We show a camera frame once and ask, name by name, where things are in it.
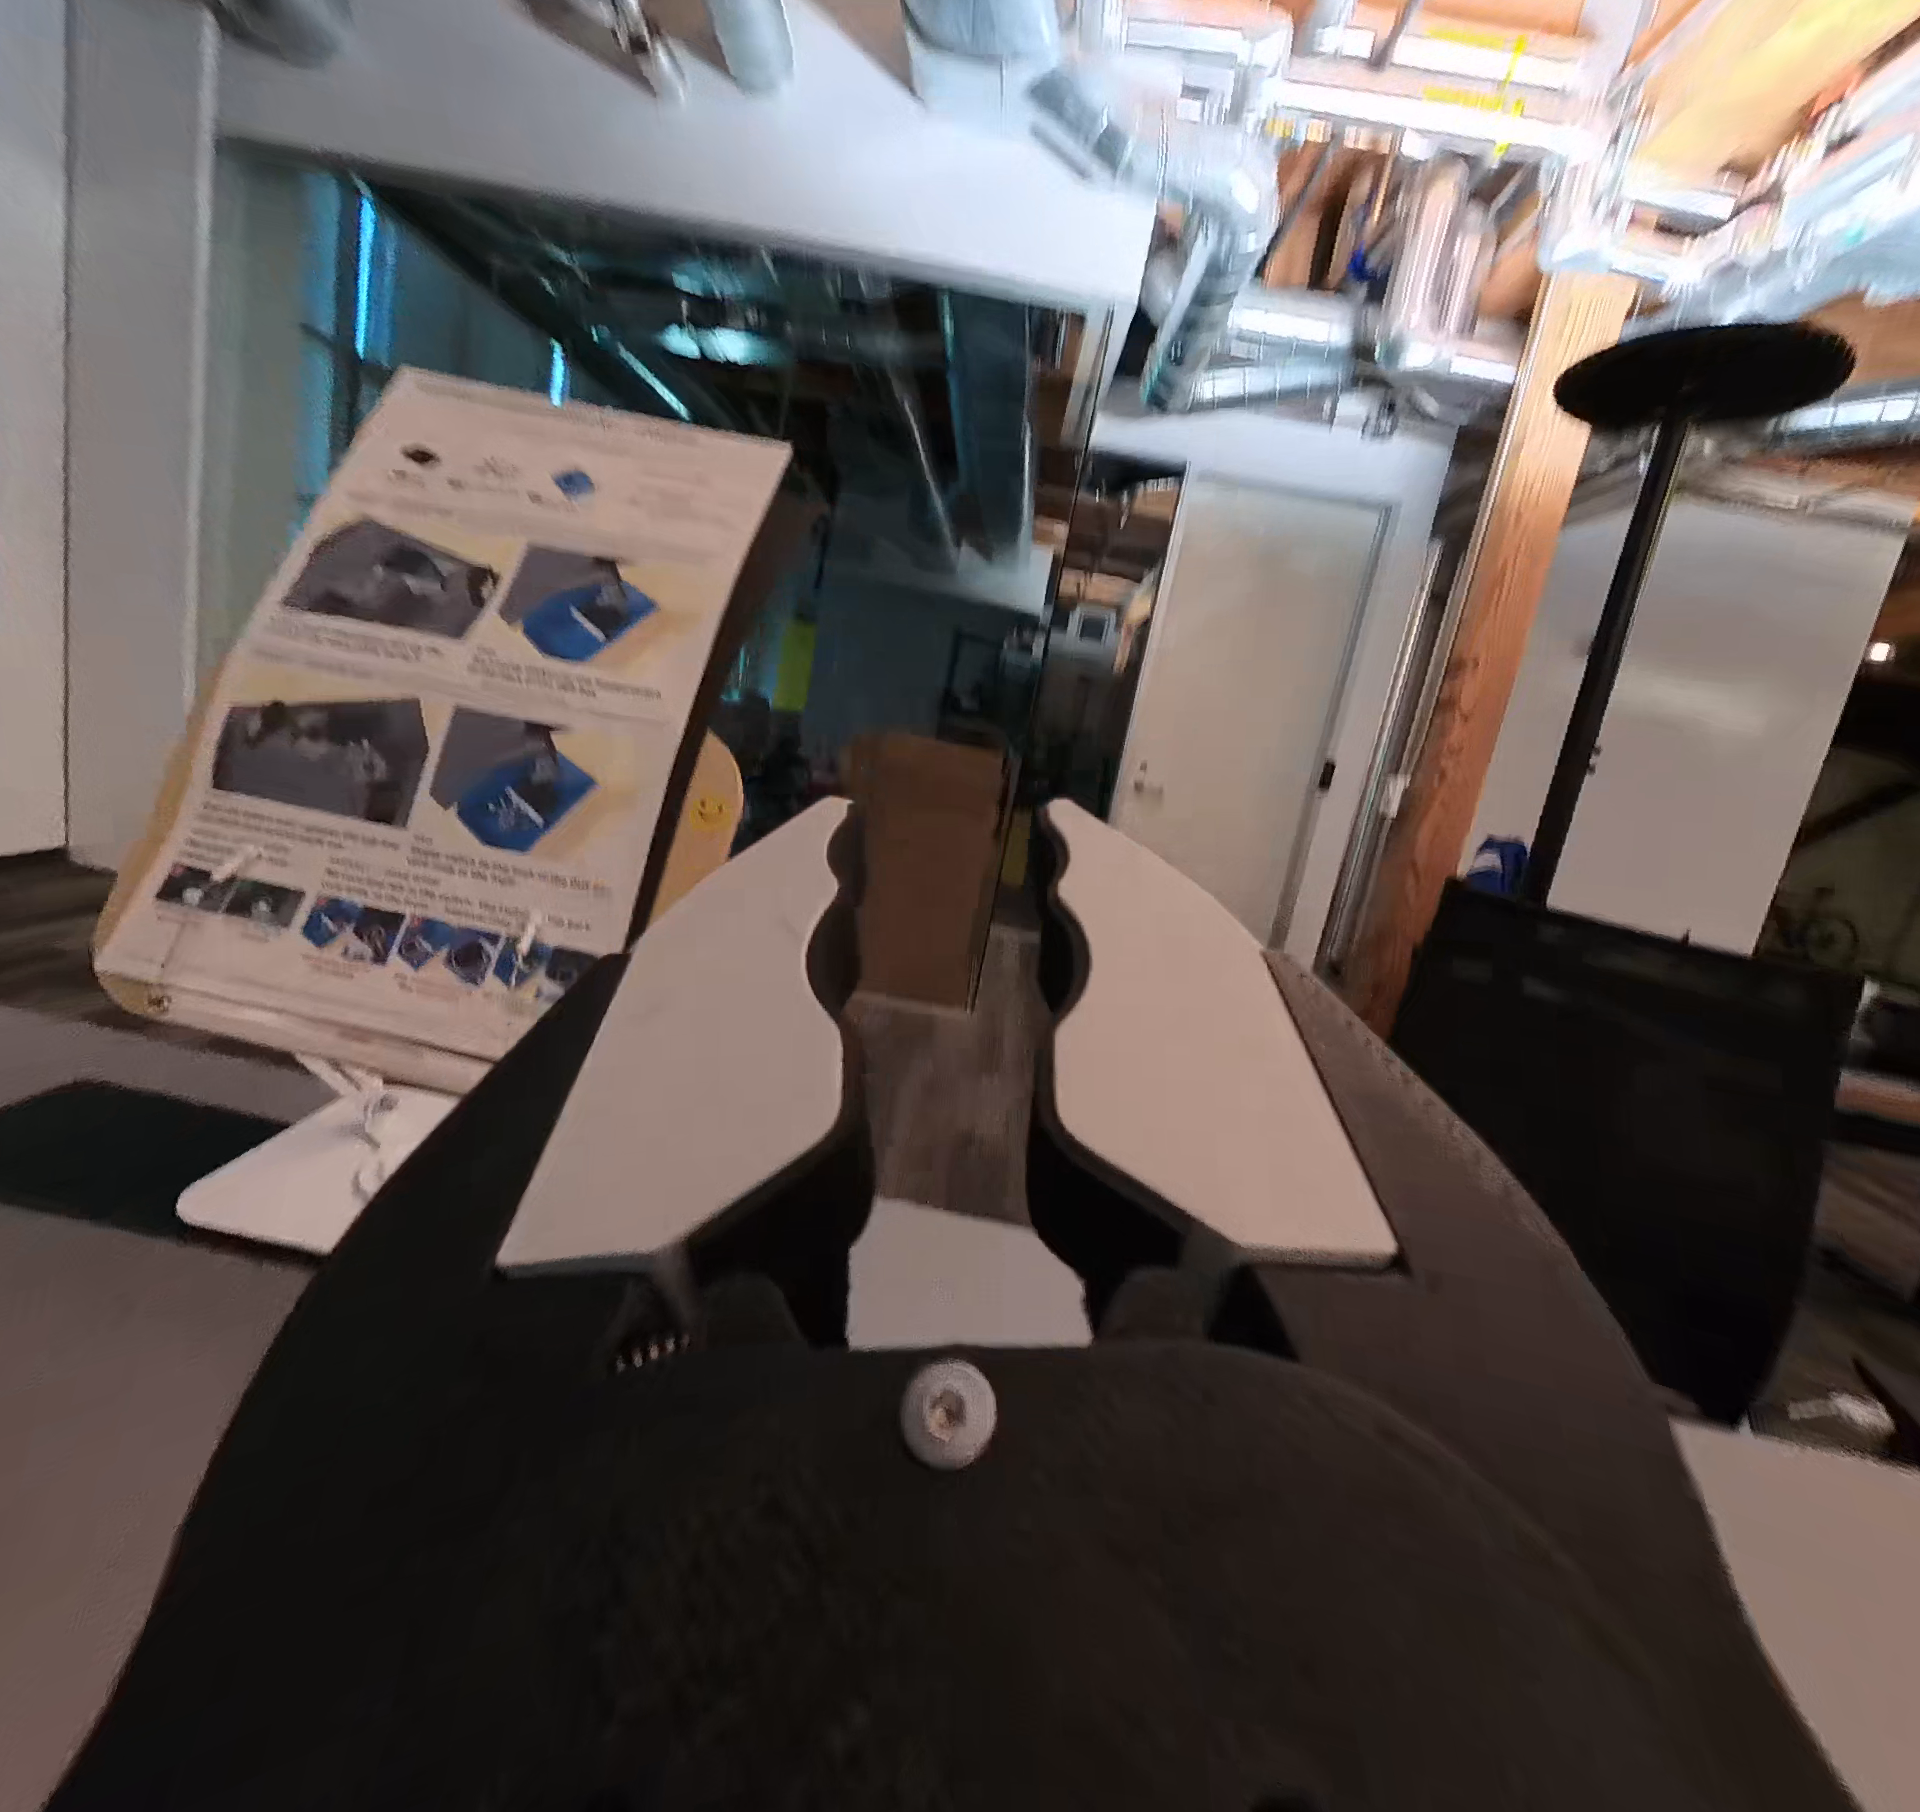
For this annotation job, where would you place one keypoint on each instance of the wooden post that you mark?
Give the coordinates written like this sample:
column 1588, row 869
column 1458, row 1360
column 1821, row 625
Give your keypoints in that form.
column 1519, row 565

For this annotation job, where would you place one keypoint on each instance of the wooden backing board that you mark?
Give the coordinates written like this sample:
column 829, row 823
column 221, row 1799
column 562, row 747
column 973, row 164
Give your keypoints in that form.
column 708, row 823

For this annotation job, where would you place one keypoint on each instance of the white door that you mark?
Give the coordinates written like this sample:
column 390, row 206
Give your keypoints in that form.
column 1259, row 675

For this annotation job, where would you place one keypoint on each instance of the brown cardboard box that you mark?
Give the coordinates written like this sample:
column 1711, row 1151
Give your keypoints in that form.
column 934, row 869

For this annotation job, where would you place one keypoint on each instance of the silver spiral air duct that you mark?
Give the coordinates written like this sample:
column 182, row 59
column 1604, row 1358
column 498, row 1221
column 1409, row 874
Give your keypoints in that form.
column 1219, row 268

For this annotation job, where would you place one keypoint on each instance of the printed instruction sheet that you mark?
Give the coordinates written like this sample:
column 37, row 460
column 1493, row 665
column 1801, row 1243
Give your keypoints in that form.
column 376, row 565

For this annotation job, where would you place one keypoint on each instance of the black mat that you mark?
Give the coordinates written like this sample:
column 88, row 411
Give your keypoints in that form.
column 107, row 1151

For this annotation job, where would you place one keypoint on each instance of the black floor lamp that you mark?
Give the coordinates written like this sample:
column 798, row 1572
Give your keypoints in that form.
column 1690, row 375

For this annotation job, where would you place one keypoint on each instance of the blue striped bag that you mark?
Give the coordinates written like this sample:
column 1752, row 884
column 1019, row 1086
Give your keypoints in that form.
column 1494, row 869

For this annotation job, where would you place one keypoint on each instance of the white stand base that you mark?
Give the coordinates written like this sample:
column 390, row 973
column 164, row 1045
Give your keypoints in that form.
column 279, row 1167

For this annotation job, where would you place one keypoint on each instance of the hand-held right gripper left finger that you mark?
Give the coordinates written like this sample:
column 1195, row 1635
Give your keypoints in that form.
column 687, row 1079

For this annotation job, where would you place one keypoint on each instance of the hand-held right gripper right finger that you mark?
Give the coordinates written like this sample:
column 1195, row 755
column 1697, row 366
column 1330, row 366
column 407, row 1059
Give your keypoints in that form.
column 1219, row 1079

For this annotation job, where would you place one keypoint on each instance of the black office chair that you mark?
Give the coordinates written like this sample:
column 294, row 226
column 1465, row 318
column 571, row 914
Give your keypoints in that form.
column 1622, row 1092

